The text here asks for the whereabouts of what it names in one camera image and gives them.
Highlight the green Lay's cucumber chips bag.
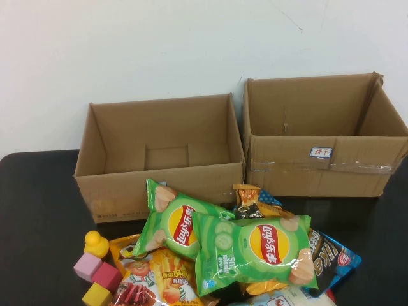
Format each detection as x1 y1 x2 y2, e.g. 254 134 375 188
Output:
192 212 319 298
132 177 237 261

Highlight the yellow potato sticks snack bag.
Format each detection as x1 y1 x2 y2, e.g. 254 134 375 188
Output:
108 234 221 306

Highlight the small black orange snack packet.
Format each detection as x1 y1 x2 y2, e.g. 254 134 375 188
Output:
232 184 265 219

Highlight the cardboard box with printed text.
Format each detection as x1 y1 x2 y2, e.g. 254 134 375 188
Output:
73 92 246 224

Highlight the blue black Jikar chips bag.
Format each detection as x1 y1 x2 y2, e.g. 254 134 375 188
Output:
234 189 363 299

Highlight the dark pink foam cube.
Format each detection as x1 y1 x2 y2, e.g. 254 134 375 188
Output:
91 261 124 293

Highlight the cardboard box with clear tape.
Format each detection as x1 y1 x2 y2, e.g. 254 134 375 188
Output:
241 72 408 198

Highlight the yellow rubber duck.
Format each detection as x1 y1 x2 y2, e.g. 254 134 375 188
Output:
84 231 110 258

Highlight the light pink foam cube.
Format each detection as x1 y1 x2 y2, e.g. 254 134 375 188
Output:
73 252 103 283

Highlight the yellow foam cube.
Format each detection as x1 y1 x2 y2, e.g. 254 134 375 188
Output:
82 282 114 306

